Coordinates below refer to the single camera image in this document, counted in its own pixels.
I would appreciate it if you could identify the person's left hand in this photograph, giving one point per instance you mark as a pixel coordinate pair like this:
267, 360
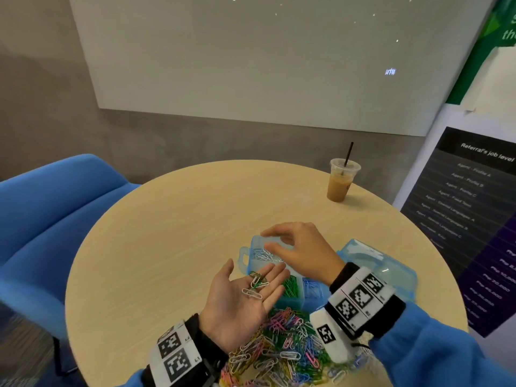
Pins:
234, 314

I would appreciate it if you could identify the person's right hand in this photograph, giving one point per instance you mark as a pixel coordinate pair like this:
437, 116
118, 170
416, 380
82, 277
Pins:
310, 254

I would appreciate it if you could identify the few white paper clips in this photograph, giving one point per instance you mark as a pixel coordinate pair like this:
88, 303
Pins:
255, 286

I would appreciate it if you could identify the bunch of blue paper clips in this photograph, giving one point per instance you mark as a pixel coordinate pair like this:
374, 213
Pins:
310, 290

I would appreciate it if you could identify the bunch of green paper clips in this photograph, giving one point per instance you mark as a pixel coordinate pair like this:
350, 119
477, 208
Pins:
290, 286

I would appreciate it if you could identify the blue compartment organizer box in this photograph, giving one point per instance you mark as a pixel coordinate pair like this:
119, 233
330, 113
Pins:
316, 298

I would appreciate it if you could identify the pile of coloured paper clips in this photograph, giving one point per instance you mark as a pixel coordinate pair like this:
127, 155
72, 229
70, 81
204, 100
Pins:
282, 350

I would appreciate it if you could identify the person's left forearm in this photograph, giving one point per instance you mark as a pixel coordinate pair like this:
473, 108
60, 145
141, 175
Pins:
210, 350

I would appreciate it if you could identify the blue transparent box lid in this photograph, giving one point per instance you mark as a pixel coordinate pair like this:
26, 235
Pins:
383, 266

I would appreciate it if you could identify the right wrist marker band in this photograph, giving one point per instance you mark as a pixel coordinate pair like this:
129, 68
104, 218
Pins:
360, 296

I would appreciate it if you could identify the wrist marker band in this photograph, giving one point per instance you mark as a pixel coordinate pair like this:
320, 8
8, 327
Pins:
173, 354
360, 296

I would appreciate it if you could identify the left wrist marker band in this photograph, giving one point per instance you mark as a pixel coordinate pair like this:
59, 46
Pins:
173, 354

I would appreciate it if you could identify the iced coffee plastic cup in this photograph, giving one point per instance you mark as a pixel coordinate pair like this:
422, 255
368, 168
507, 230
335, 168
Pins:
339, 185

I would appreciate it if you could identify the black drinking straw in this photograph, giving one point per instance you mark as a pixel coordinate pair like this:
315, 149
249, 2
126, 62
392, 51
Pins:
348, 154

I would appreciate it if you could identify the round wooden table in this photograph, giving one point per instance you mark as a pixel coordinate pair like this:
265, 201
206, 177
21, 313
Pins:
161, 221

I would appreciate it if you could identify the standing poster banner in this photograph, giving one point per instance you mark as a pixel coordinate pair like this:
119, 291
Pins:
476, 213

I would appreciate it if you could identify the blue upholstered chair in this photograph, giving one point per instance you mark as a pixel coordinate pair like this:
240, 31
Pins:
48, 229

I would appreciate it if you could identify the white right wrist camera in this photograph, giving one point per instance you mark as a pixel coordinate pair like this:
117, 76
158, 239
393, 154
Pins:
330, 334

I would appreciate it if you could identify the white wall board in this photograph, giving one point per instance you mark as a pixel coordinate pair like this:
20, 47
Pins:
282, 60

